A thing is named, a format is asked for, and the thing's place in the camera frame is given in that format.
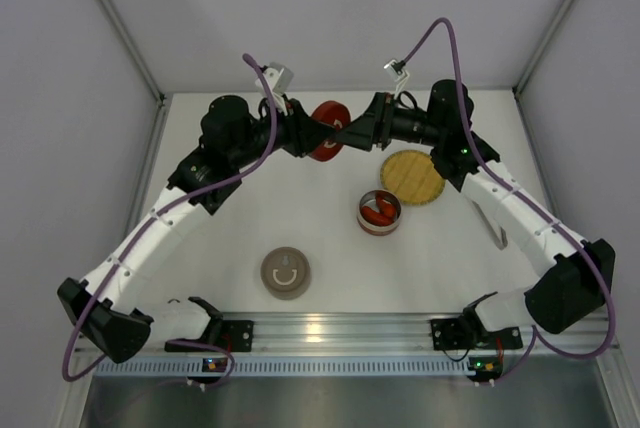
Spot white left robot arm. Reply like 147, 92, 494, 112
57, 95, 351, 363

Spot steel food tongs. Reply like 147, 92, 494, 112
471, 201, 508, 251

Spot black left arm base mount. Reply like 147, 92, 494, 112
164, 318, 254, 353

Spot aluminium front rail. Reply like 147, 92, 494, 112
74, 311, 620, 353

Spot taupe round lid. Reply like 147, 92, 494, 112
260, 247, 311, 300

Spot round bamboo tray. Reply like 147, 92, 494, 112
379, 150, 445, 206

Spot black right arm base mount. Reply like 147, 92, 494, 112
429, 316, 524, 352

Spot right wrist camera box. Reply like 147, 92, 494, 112
384, 59, 410, 98

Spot corner aluminium post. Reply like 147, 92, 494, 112
512, 0, 578, 101
95, 0, 166, 106

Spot red sausage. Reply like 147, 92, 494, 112
360, 206, 394, 227

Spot right corner aluminium post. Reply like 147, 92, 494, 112
512, 0, 578, 101

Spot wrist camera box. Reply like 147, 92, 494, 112
384, 59, 410, 98
255, 63, 294, 97

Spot left corner aluminium post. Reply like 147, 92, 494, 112
95, 0, 166, 106

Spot red chicken wing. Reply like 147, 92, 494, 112
376, 197, 397, 220

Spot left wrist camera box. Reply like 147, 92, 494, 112
255, 63, 294, 97

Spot slotted grey cable duct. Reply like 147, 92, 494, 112
94, 355, 502, 377

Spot taupe steel lunch bowl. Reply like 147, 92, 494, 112
261, 268, 312, 301

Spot red steel lunch bowl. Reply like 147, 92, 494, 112
356, 189, 402, 236

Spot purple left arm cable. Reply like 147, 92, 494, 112
60, 52, 281, 389

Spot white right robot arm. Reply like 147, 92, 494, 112
336, 79, 615, 347

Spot red round lid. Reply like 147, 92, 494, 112
310, 100, 351, 162

